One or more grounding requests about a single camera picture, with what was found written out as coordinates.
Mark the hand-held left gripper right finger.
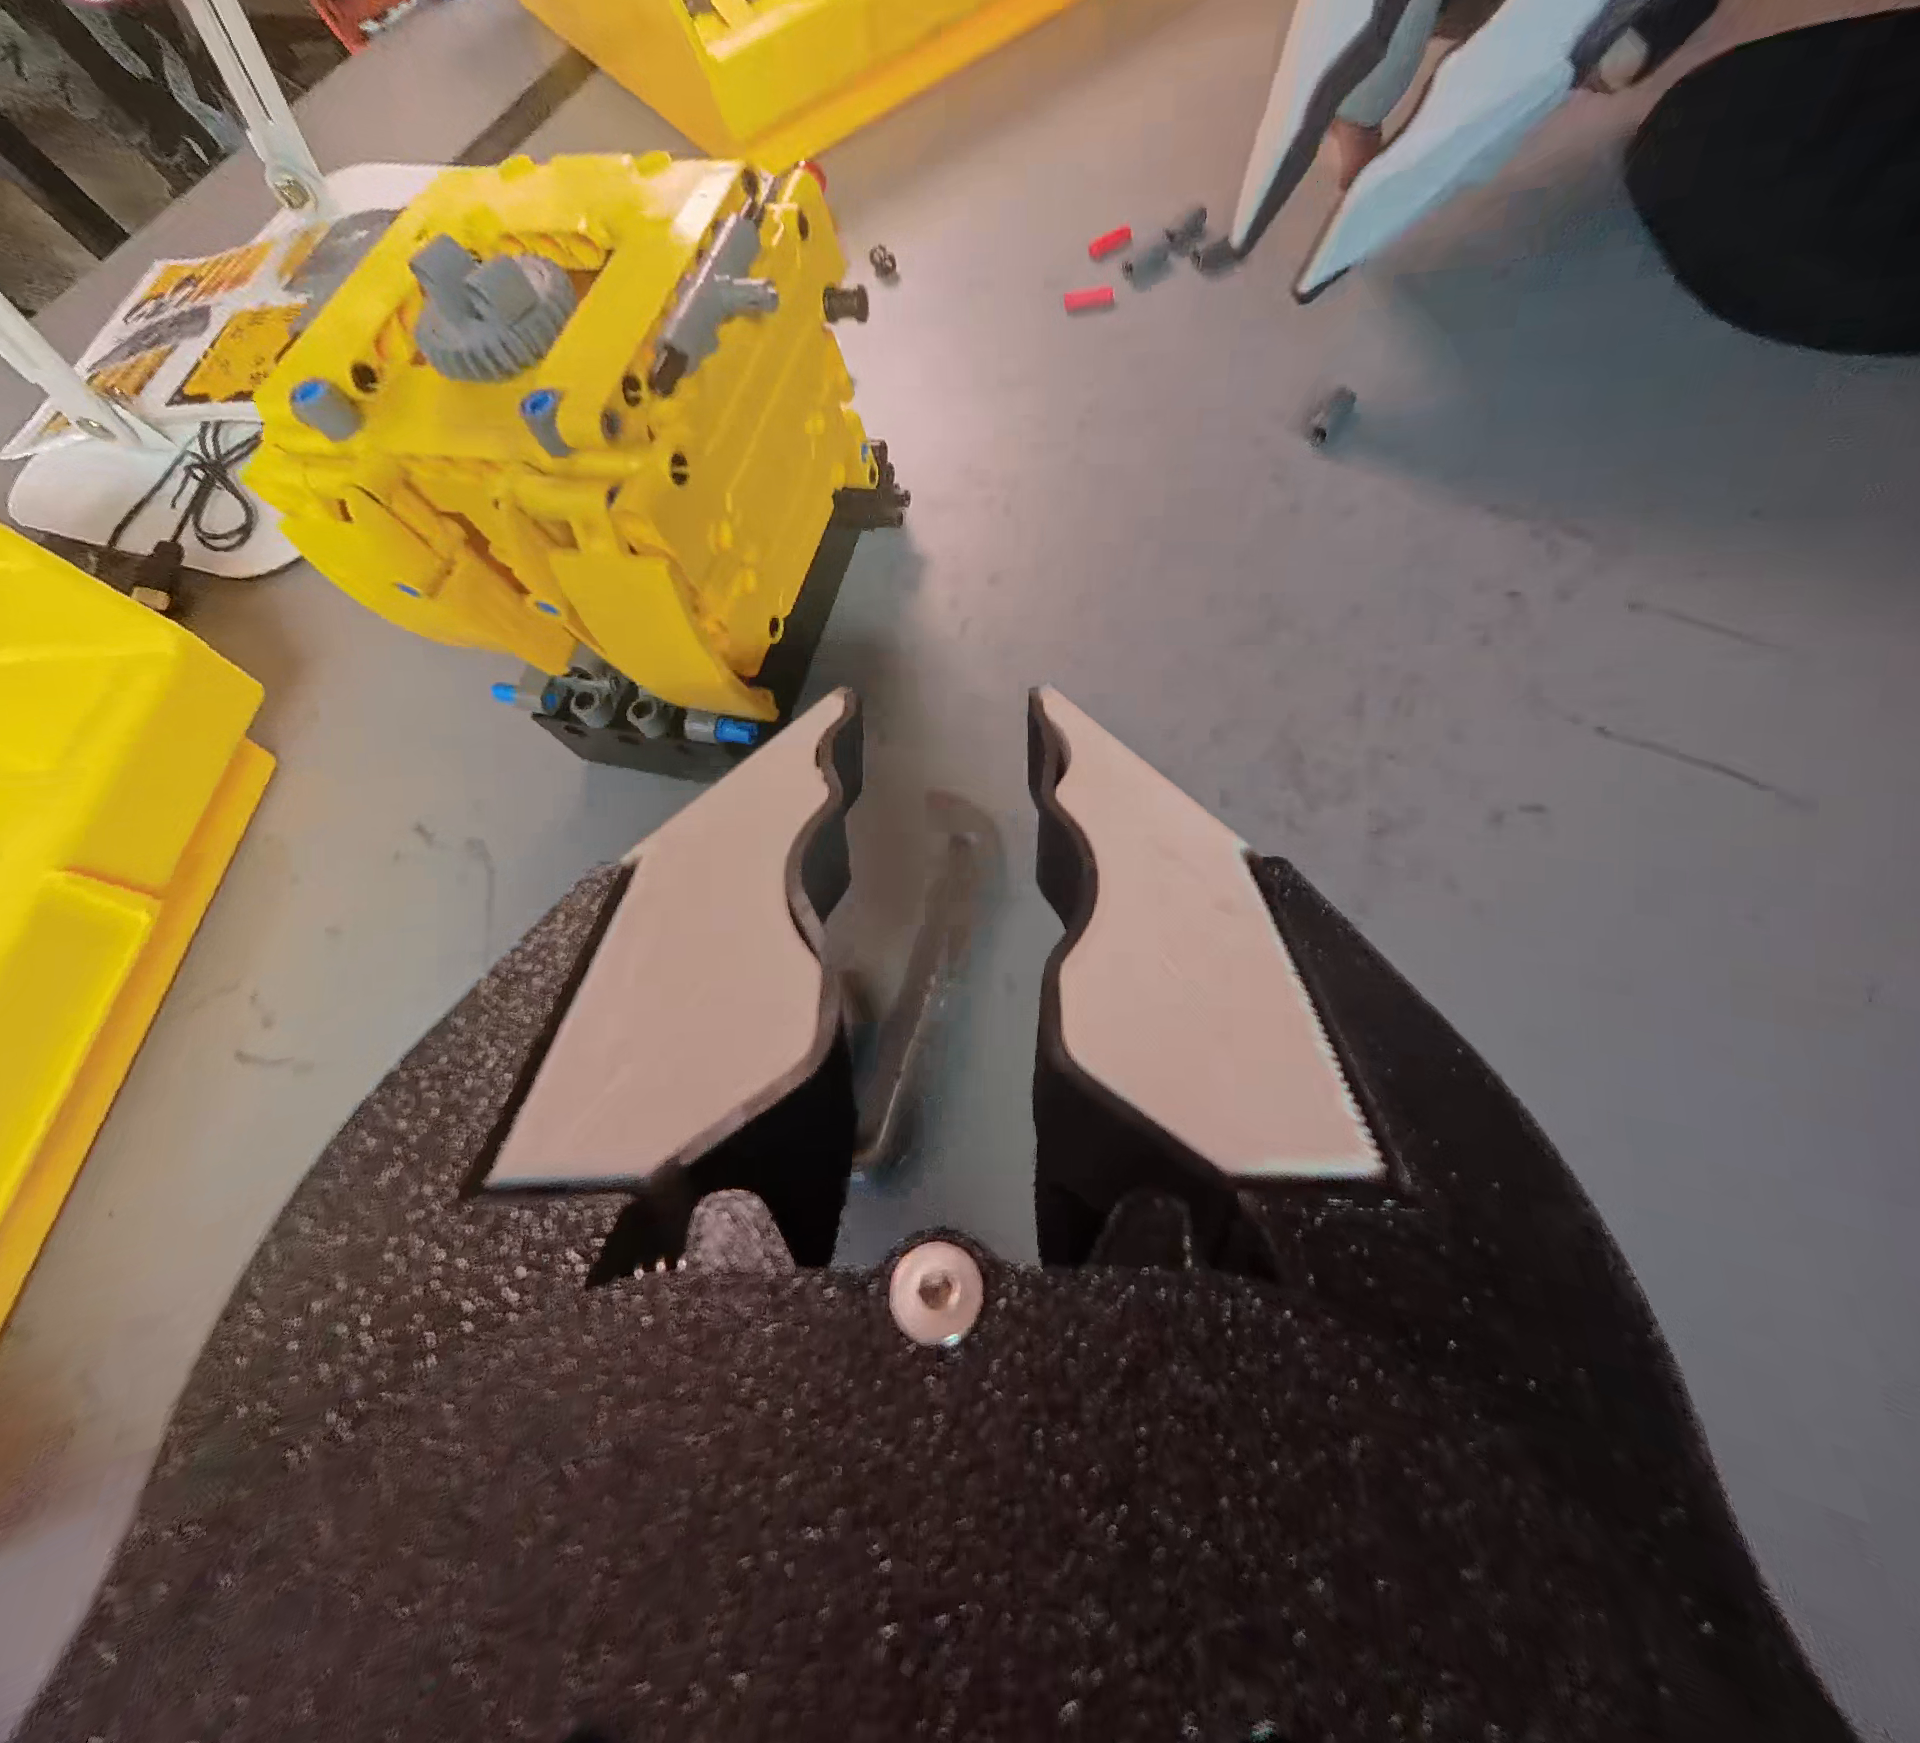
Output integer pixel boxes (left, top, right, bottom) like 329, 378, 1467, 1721
1024, 684, 1385, 1267

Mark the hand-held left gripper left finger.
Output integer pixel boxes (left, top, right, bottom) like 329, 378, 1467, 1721
480, 687, 865, 1267

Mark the grey lego handle assembly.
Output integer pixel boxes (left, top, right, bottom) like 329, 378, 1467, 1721
844, 787, 1002, 1186

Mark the yellow lego vehicle model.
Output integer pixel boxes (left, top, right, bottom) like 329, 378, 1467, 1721
240, 148, 914, 774

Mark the white and wooden book stand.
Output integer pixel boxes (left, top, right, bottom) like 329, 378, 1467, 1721
0, 0, 440, 586

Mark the yellow sticker sheet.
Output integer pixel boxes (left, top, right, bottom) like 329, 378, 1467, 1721
82, 233, 340, 422

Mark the black cable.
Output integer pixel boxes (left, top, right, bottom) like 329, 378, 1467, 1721
107, 422, 266, 556

